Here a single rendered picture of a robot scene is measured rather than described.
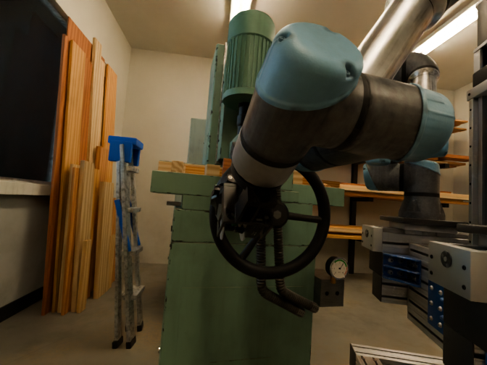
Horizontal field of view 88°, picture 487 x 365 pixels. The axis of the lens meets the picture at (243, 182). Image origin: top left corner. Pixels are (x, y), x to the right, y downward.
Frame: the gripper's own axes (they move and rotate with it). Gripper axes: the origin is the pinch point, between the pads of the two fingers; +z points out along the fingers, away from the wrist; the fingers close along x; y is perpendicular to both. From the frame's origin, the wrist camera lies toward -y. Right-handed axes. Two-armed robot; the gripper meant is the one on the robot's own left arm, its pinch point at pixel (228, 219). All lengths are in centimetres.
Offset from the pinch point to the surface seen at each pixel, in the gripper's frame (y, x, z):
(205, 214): -11.3, -2.3, 20.7
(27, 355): 19, -74, 129
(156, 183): -17.3, -16.4, 16.9
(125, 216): -44, -39, 96
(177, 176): -19.7, -10.9, 15.6
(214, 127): -59, 1, 33
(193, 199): -14.6, -6.1, 18.7
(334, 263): 0.6, 35.7, 21.3
